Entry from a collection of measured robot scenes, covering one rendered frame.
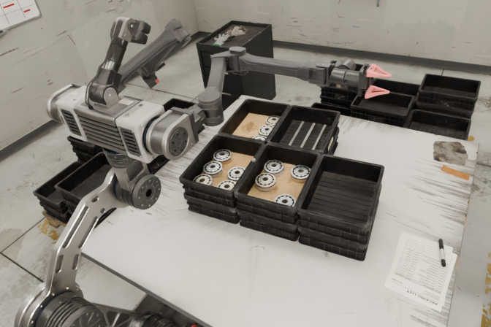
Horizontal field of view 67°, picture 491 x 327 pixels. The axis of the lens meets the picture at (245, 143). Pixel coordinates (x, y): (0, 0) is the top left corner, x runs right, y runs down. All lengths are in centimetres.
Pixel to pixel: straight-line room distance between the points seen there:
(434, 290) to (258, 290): 69
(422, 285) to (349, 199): 45
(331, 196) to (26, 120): 346
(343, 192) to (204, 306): 80
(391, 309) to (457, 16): 362
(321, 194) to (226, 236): 49
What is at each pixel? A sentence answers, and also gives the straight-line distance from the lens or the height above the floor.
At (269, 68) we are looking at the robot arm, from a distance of 151.
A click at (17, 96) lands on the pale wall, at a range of 440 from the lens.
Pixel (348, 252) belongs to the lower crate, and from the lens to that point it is 172.
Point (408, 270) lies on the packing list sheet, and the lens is 176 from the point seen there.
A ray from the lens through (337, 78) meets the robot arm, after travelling 140.
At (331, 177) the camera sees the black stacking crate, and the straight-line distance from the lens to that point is 190.
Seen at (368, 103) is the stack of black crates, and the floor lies 49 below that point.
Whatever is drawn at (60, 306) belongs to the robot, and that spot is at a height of 97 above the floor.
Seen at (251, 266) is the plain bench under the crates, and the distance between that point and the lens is 172.
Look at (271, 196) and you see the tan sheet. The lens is 180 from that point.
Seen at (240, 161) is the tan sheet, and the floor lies 83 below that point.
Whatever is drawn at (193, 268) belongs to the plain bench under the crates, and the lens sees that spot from 176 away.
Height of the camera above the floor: 210
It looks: 36 degrees down
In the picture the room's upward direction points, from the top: 7 degrees counter-clockwise
